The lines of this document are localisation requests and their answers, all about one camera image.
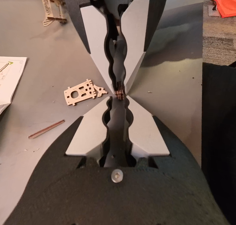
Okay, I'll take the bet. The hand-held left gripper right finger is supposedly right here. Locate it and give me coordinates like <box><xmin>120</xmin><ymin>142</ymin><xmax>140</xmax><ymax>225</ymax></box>
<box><xmin>124</xmin><ymin>95</ymin><xmax>170</xmax><ymax>167</ymax></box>

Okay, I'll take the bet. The orange cloth bag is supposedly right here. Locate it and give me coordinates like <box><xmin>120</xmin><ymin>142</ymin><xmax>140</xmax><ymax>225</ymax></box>
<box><xmin>212</xmin><ymin>0</ymin><xmax>236</xmax><ymax>18</ymax></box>

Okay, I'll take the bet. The thin wooden stick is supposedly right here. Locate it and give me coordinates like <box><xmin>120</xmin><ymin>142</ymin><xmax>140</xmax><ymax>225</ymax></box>
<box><xmin>28</xmin><ymin>119</ymin><xmax>65</xmax><ymax>139</ymax></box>

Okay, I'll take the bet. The person's dark clothing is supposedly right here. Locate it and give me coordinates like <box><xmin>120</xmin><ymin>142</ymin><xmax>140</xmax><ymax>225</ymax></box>
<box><xmin>201</xmin><ymin>62</ymin><xmax>236</xmax><ymax>225</ymax></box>

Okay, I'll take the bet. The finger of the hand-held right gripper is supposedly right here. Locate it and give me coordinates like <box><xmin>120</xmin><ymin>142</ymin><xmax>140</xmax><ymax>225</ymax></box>
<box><xmin>120</xmin><ymin>0</ymin><xmax>150</xmax><ymax>96</ymax></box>
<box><xmin>80</xmin><ymin>5</ymin><xmax>119</xmax><ymax>94</ymax></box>

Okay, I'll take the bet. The small layered wooden model part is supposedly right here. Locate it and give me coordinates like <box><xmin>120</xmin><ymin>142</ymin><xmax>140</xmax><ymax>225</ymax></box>
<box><xmin>115</xmin><ymin>81</ymin><xmax>126</xmax><ymax>100</ymax></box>

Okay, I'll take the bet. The small pronged wooden piece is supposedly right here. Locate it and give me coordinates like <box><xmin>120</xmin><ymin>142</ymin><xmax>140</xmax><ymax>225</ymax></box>
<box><xmin>93</xmin><ymin>84</ymin><xmax>108</xmax><ymax>97</ymax></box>

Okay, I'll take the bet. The white instruction booklet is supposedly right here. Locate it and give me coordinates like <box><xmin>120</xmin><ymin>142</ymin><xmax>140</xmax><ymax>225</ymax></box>
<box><xmin>0</xmin><ymin>57</ymin><xmax>28</xmax><ymax>116</ymax></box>

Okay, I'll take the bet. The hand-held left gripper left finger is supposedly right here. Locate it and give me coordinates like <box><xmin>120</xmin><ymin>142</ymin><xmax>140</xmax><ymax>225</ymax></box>
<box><xmin>65</xmin><ymin>96</ymin><xmax>113</xmax><ymax>167</ymax></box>

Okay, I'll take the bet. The assembled wooden model frame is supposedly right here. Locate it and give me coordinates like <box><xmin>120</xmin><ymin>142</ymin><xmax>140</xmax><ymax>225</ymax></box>
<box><xmin>36</xmin><ymin>0</ymin><xmax>67</xmax><ymax>27</ymax></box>

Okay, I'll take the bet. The black drawstring cord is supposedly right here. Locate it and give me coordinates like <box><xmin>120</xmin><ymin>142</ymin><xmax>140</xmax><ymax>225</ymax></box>
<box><xmin>204</xmin><ymin>0</ymin><xmax>217</xmax><ymax>11</ymax></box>

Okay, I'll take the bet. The flat wooden plate with holes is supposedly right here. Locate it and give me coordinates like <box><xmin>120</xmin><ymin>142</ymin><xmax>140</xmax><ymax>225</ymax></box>
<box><xmin>64</xmin><ymin>79</ymin><xmax>97</xmax><ymax>106</ymax></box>

